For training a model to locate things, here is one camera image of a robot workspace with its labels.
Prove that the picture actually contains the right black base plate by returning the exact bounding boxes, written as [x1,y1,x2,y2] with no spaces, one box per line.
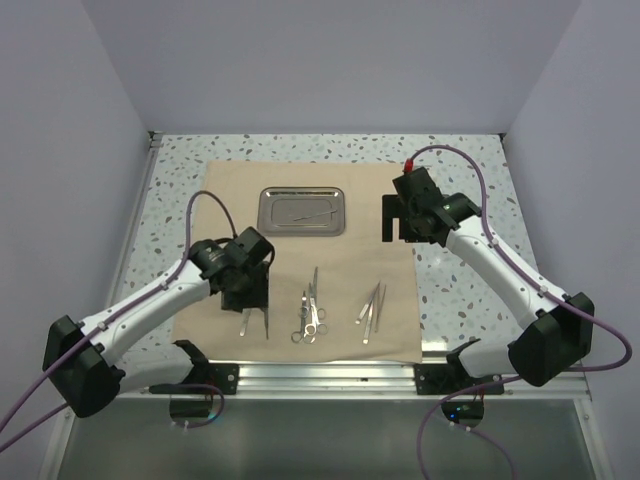
[413,363,504,395]

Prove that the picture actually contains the aluminium mounting rail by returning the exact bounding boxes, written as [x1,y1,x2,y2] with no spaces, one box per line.
[89,350,590,401]

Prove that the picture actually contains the stainless steel instrument tray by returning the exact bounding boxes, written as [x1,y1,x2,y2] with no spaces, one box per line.
[257,186,346,238]

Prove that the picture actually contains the small steel scissors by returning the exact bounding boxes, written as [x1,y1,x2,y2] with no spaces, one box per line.
[290,291,315,344]

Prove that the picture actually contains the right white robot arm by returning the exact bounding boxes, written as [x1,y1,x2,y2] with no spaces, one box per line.
[382,167,595,393]

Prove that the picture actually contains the fine steel tweezers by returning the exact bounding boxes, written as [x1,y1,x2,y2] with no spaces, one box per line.
[374,284,387,333]

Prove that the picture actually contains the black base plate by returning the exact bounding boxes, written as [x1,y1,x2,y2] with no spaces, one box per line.
[413,363,504,395]
[149,363,240,396]

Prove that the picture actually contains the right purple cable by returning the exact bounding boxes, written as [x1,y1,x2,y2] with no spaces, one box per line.
[403,144,634,480]

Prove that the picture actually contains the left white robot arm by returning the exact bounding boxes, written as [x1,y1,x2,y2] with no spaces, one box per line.
[43,227,275,418]

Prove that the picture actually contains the steel scalpel handle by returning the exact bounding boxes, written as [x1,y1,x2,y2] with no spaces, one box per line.
[239,309,251,337]
[261,307,269,340]

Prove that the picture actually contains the thin steel probe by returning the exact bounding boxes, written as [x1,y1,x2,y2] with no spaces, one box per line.
[292,209,337,222]

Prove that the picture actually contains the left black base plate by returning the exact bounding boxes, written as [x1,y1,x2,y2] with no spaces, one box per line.
[149,363,240,396]

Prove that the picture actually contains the steel hemostat forceps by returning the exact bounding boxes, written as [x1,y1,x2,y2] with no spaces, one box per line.
[298,267,319,320]

